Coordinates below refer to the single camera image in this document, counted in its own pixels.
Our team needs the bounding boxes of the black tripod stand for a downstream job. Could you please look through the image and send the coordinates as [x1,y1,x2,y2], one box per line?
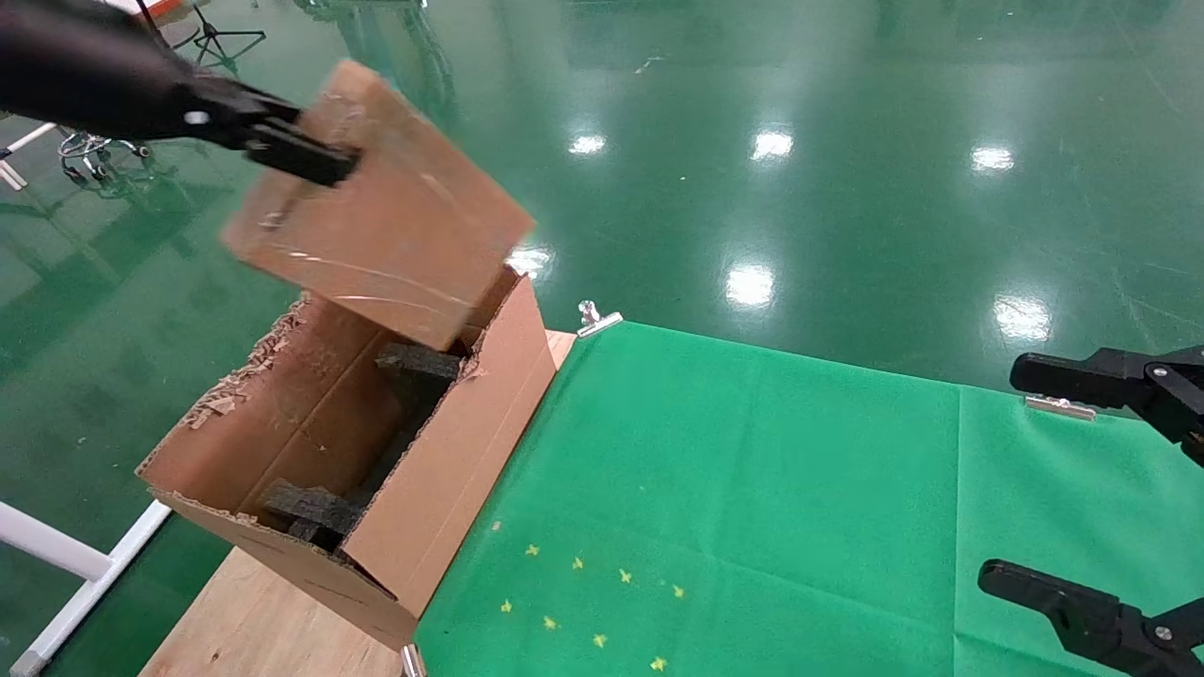
[193,0,266,71]

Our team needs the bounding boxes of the small brown cardboard box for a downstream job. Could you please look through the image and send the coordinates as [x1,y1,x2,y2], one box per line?
[221,58,537,352]

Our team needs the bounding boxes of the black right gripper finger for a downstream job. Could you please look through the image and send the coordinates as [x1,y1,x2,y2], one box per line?
[977,560,1204,677]
[1009,346,1204,468]

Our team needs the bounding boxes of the black round stool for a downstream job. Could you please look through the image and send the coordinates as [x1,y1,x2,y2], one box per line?
[56,130,151,184]

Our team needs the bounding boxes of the green table cloth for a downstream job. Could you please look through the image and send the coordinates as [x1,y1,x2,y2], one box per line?
[414,320,1204,677]

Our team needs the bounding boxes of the white pipe table frame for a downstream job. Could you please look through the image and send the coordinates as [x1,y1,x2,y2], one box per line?
[0,498,175,677]

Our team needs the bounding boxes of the black foam block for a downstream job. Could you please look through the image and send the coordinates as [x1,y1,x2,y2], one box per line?
[261,478,370,554]
[376,341,464,415]

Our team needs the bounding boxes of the large open cardboard carton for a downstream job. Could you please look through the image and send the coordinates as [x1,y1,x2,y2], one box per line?
[136,266,558,652]

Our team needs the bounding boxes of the white pipe rack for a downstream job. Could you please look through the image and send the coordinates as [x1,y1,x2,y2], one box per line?
[0,120,59,192]

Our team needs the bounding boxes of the black round base stand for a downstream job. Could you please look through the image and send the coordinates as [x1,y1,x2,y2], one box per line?
[135,0,200,53]

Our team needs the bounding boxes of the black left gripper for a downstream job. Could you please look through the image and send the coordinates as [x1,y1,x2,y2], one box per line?
[0,0,361,187]

